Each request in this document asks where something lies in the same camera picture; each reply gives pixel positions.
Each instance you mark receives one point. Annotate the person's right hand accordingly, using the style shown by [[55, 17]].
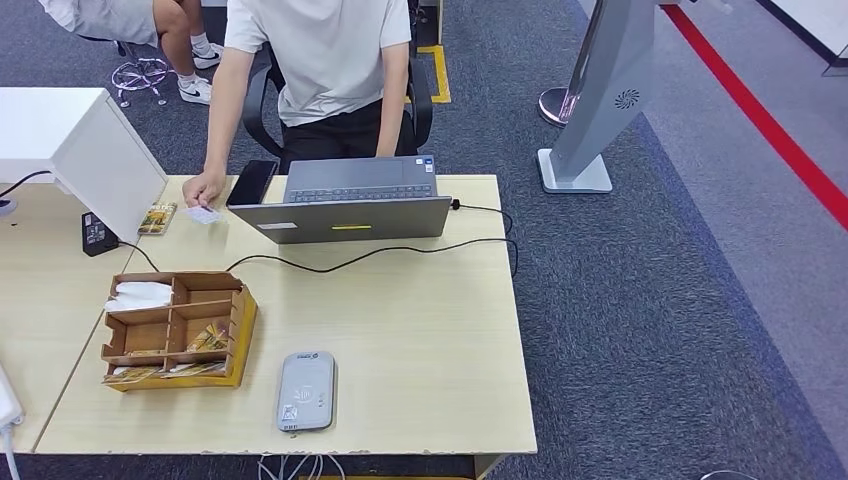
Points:
[[202, 189]]

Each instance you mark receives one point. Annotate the black smartphone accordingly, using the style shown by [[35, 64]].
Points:
[[252, 183]]

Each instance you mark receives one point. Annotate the person's left forearm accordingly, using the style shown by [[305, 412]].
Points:
[[391, 126]]

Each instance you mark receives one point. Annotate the person's right forearm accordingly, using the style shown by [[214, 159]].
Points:
[[222, 132]]

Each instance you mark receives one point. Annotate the person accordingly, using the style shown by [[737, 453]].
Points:
[[106, 16], [318, 53]]

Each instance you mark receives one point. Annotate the grey card reader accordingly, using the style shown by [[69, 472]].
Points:
[[306, 391]]

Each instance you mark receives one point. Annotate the black power adapter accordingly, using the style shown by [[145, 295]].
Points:
[[98, 235]]

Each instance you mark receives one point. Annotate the white tissue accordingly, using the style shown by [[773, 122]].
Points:
[[139, 296]]

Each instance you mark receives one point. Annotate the chrome stool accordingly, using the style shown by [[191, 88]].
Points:
[[139, 73]]

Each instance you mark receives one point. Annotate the grey laptop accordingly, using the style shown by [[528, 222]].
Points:
[[344, 222]]

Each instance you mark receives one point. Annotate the wooden divided box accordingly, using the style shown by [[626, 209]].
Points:
[[242, 331]]

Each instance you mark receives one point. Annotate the grey round disc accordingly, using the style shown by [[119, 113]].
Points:
[[5, 206]]

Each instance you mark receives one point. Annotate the black office chair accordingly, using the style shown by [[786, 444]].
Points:
[[422, 112]]

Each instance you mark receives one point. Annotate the white power strip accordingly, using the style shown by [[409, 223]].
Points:
[[8, 397]]

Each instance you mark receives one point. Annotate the chrome stanchion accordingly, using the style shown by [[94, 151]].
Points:
[[555, 106]]

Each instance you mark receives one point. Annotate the grey kiosk stand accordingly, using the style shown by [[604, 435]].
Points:
[[609, 79]]

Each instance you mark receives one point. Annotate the white platform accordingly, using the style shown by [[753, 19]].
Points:
[[815, 20]]

